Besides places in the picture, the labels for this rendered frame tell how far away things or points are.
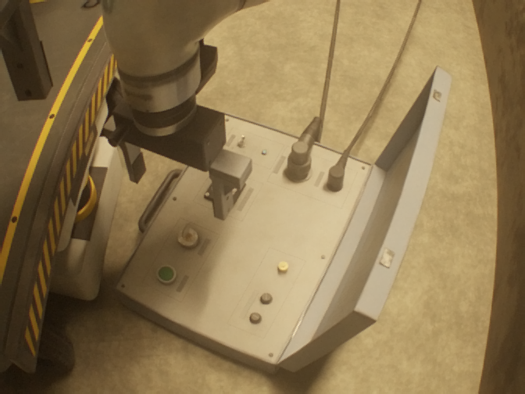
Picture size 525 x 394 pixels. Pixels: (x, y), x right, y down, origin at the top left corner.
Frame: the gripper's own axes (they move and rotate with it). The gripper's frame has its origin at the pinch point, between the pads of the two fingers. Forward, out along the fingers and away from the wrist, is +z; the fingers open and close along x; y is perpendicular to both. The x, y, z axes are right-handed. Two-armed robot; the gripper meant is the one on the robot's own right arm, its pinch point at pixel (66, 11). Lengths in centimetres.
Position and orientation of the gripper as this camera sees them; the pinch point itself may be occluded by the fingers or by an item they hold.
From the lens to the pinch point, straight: 37.3
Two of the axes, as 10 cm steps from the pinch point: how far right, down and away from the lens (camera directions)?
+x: -0.8, 8.0, -5.9
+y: -10.0, -0.6, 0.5
